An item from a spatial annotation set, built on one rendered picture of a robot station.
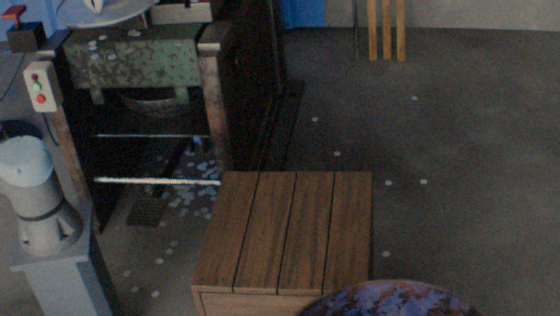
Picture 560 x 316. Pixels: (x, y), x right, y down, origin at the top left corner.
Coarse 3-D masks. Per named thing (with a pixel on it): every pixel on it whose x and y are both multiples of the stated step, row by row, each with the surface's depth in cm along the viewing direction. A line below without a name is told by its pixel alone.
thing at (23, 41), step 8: (24, 24) 180; (32, 24) 179; (40, 24) 179; (8, 32) 177; (16, 32) 176; (24, 32) 176; (32, 32) 176; (40, 32) 179; (8, 40) 178; (16, 40) 178; (24, 40) 178; (32, 40) 177; (40, 40) 180; (16, 48) 180; (24, 48) 179; (32, 48) 179
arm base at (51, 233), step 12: (60, 204) 138; (24, 216) 135; (36, 216) 134; (48, 216) 136; (60, 216) 138; (72, 216) 141; (24, 228) 137; (36, 228) 136; (48, 228) 136; (60, 228) 139; (72, 228) 141; (24, 240) 140; (36, 240) 137; (48, 240) 137; (60, 240) 138; (72, 240) 141; (36, 252) 138; (48, 252) 138
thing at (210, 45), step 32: (256, 0) 211; (224, 32) 174; (256, 32) 215; (224, 64) 178; (256, 64) 221; (224, 96) 176; (256, 96) 222; (288, 96) 262; (224, 128) 180; (256, 128) 223; (288, 128) 245; (224, 160) 187; (256, 160) 219
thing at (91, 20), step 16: (64, 0) 168; (80, 0) 167; (112, 0) 163; (128, 0) 162; (144, 0) 161; (64, 16) 160; (80, 16) 159; (96, 16) 158; (112, 16) 156; (128, 16) 154
